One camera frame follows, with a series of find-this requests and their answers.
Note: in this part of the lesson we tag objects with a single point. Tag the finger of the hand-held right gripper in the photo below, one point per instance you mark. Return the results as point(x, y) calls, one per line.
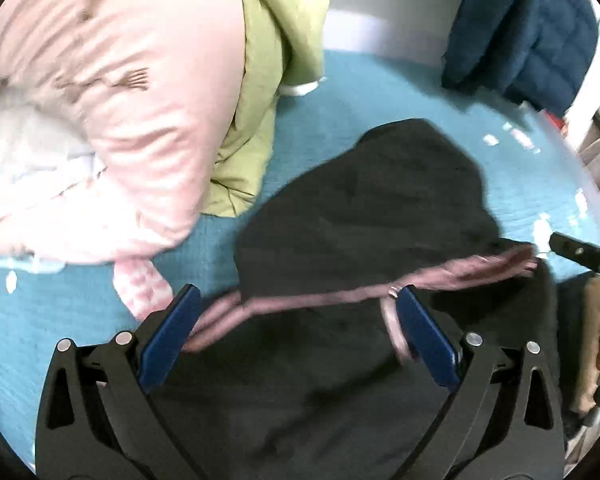
point(575, 250)

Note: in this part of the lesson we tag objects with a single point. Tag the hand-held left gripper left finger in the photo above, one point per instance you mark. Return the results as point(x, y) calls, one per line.
point(172, 332)

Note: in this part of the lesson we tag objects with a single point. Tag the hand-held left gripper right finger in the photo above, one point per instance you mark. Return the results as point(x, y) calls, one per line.
point(425, 332)

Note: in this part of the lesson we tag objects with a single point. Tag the black garment with pink trim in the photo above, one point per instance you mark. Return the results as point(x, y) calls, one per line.
point(360, 200)

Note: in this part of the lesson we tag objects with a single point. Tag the beige cloth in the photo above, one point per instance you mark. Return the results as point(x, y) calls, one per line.
point(590, 340)

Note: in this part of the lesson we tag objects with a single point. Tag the white plastic drawer unit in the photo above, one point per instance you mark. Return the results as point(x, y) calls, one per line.
point(597, 155)

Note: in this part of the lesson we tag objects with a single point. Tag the red white item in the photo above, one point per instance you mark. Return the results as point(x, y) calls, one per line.
point(556, 121)

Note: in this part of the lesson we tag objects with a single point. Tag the navy blue padded jacket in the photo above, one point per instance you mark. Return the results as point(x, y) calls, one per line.
point(520, 35)

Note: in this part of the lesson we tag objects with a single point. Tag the pale white cloth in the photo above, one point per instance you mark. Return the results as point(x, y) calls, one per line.
point(25, 145)

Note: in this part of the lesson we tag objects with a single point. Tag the teal candy print bedsheet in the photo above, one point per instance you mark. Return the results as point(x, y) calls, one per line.
point(380, 90)

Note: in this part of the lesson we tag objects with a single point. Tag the light green jacket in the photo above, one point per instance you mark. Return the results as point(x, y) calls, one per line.
point(260, 85)

